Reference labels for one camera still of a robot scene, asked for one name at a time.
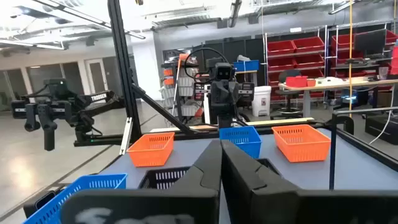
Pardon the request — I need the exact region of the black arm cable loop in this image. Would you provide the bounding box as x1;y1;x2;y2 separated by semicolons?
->
184;47;231;83

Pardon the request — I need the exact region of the black office chair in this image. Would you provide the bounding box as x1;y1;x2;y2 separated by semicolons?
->
270;68;304;121

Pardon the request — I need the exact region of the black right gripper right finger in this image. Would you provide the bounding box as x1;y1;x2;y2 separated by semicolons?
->
220;139;398;224

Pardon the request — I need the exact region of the black monitor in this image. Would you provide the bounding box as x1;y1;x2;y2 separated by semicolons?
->
353;29;387;58

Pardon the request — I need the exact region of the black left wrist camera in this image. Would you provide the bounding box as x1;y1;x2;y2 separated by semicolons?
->
214;62;234;82

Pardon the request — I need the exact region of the black equipment case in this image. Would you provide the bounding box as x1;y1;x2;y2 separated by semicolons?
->
364;114;398;146

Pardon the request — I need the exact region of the white metal shelf rack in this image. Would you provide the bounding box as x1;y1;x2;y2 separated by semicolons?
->
328;20;398;78
263;24;330;103

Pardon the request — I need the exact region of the white metal strip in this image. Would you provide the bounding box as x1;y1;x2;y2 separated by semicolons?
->
119;117;134;156

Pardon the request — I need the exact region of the blue storage bin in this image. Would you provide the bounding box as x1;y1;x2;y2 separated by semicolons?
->
233;59;260;73

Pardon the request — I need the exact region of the wooden desk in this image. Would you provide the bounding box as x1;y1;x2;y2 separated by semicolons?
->
277;77;398;118

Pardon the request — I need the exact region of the rack with white bins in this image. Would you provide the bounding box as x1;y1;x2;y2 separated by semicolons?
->
160;52;205;125

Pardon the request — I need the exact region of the white cable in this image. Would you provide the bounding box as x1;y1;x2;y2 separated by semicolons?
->
369;83;397;146

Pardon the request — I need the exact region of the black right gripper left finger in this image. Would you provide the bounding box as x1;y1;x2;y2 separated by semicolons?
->
60;139;223;224

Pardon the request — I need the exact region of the black metal table frame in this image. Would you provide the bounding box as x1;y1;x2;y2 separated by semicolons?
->
73;0;398;174

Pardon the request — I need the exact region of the black plastic basket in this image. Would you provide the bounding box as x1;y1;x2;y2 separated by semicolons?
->
138;157;282;190

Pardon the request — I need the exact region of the wooden table side board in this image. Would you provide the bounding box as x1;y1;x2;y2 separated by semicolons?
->
149;117;315;134

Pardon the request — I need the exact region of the orange plastic basket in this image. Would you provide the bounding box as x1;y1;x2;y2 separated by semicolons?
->
271;124;331;163
126;132;175;168

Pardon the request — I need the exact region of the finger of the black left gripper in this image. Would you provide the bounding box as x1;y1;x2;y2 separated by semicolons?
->
224;80;238;106
214;80;225;106

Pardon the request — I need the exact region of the blue plastic basket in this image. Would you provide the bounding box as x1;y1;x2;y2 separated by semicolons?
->
219;126;262;159
22;173;128;224

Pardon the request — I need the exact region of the white trash bin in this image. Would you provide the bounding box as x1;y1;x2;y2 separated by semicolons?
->
251;85;272;118

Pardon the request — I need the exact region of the red plastic storage bin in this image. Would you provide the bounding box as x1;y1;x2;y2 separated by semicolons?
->
294;54;326;69
300;68;325;78
267;72;280;86
385;29;398;44
267;57;295;72
331;33;355;50
331;49;364;65
267;40;296;56
292;36;326;53

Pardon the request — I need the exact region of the black metal shelf frame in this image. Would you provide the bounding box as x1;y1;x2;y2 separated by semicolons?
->
328;106;398;191

